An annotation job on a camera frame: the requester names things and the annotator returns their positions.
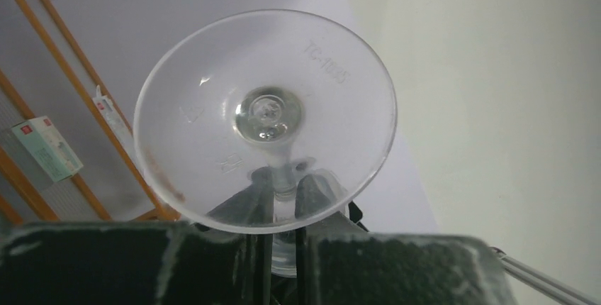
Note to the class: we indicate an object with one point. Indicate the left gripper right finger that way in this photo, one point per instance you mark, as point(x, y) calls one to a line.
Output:
point(340, 263)

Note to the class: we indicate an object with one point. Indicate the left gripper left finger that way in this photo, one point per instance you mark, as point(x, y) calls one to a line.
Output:
point(134, 262)

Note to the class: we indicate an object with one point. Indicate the clear wine glass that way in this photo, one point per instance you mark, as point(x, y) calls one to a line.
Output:
point(265, 122)

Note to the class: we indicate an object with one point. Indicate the white blister package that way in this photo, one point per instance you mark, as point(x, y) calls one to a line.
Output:
point(116, 123)

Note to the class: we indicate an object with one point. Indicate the small teal box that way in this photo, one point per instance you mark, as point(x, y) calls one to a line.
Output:
point(47, 147)

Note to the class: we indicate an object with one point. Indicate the orange wooden shelf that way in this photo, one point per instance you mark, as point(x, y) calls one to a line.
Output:
point(54, 71)

